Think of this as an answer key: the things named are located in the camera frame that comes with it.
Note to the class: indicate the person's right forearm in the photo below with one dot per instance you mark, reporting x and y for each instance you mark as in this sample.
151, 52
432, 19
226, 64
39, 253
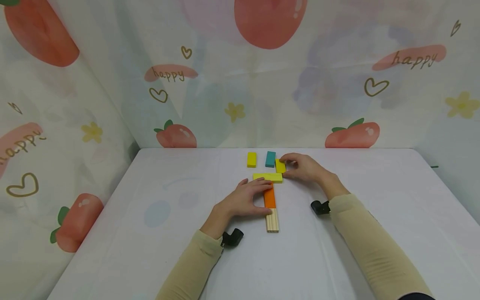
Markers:
371, 241

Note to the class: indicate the person's left index finger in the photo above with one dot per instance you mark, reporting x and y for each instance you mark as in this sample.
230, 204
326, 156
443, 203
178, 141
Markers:
262, 192

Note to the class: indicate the person's left thumb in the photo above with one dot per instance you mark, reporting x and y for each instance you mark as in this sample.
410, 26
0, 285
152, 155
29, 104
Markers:
258, 211

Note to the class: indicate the person's right thumb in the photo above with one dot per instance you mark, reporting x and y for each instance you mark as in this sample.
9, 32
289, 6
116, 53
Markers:
289, 174

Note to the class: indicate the black wrist band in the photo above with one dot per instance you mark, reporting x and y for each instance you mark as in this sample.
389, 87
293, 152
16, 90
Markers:
320, 207
231, 237

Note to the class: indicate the small yellow wooden block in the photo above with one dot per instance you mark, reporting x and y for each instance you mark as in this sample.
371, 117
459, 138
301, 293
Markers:
279, 167
251, 159

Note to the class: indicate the orange wooden block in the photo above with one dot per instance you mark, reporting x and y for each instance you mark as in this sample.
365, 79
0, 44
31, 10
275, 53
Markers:
270, 201

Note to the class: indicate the person's left forearm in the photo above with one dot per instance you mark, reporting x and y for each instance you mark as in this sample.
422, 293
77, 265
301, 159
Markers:
195, 262

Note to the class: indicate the person's right hand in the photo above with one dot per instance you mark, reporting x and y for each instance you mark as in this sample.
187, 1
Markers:
308, 168

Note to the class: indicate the teal wooden block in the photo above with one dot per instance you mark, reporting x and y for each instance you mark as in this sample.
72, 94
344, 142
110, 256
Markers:
270, 159

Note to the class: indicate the person's left hand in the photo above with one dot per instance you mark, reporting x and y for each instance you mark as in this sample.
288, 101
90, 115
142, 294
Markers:
238, 202

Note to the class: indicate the person's right index finger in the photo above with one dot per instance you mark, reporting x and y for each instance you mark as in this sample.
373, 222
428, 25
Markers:
288, 157

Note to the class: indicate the natural wooden block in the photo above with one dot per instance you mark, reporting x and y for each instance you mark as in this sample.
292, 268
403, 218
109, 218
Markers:
272, 221

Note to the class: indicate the person's left fingers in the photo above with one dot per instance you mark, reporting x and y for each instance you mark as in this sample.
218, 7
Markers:
255, 183

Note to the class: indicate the long yellow wooden block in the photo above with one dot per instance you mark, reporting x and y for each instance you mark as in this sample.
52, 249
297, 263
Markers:
272, 178

